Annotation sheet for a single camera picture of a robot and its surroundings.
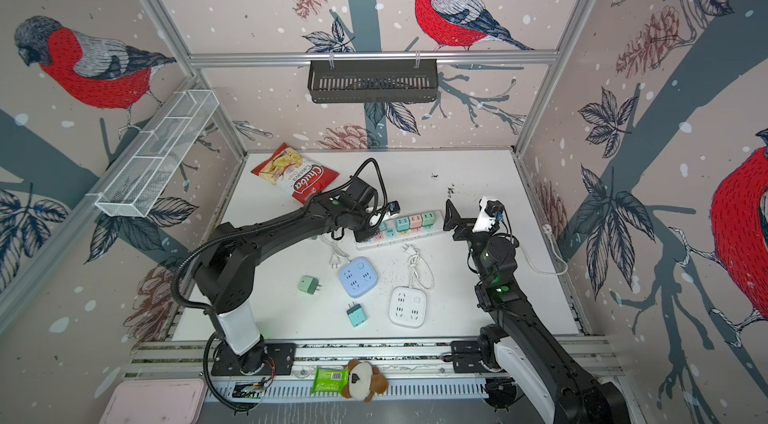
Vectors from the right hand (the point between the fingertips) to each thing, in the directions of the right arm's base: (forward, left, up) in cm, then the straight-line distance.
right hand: (462, 204), depth 76 cm
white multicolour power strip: (+1, +21, -20) cm, 29 cm away
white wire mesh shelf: (+8, +82, +10) cm, 83 cm away
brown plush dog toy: (-37, +23, -20) cm, 48 cm away
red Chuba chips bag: (+25, +56, -18) cm, 64 cm away
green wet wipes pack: (-37, +32, -21) cm, 54 cm away
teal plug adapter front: (-22, +28, -21) cm, 41 cm away
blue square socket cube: (-12, +28, -21) cm, 37 cm away
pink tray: (-43, +70, -18) cm, 85 cm away
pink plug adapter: (+5, +12, -16) cm, 21 cm away
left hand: (+1, +24, -13) cm, 27 cm away
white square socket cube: (-20, +14, -21) cm, 32 cm away
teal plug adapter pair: (+3, +16, -16) cm, 23 cm away
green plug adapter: (-15, +42, -20) cm, 49 cm away
